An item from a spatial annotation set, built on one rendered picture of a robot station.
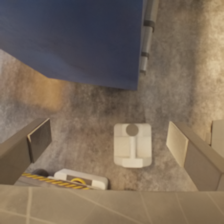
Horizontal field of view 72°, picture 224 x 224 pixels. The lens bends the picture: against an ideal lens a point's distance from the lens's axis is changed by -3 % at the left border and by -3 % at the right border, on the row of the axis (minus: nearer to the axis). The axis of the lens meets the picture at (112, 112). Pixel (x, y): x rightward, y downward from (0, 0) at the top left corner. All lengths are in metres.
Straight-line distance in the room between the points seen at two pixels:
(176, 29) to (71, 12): 0.84
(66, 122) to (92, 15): 0.74
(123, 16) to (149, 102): 0.66
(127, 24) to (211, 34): 0.86
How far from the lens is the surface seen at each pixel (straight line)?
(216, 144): 0.85
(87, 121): 0.93
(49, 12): 0.35
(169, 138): 0.17
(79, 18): 0.34
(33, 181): 0.71
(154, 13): 0.40
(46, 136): 0.16
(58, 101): 1.01
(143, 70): 0.63
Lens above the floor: 0.89
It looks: 80 degrees down
